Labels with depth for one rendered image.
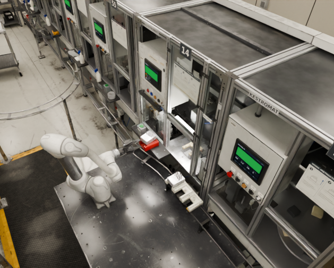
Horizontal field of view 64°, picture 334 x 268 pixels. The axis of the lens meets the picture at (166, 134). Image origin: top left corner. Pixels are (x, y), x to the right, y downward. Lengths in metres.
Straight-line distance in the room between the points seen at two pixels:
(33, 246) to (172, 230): 1.58
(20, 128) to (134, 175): 2.44
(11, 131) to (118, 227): 2.76
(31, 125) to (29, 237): 1.89
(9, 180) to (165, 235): 2.30
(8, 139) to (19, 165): 0.62
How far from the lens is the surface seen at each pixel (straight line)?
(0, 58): 6.16
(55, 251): 3.24
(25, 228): 3.48
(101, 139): 4.11
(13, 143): 4.46
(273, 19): 2.34
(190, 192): 2.38
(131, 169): 2.78
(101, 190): 2.40
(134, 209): 2.52
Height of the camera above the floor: 2.84
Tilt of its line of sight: 44 degrees down
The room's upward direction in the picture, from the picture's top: 2 degrees clockwise
